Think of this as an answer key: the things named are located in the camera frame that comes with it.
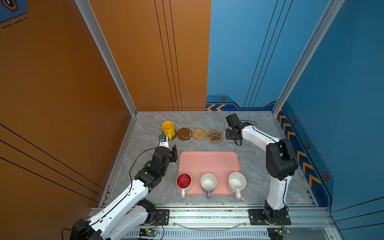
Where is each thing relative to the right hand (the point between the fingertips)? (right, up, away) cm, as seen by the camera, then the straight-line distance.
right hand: (229, 135), depth 99 cm
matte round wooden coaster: (-38, -2, +4) cm, 39 cm away
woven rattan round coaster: (-20, 0, +7) cm, 21 cm away
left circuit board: (-46, -45, -28) cm, 70 cm away
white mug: (+1, -26, -15) cm, 30 cm away
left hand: (-36, -4, -19) cm, 41 cm away
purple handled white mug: (-15, -26, -15) cm, 33 cm away
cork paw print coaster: (-9, -1, +6) cm, 11 cm away
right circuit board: (+18, -43, -29) cm, 55 cm away
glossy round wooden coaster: (-31, 0, +7) cm, 32 cm away
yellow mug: (-40, +4, -1) cm, 40 cm away
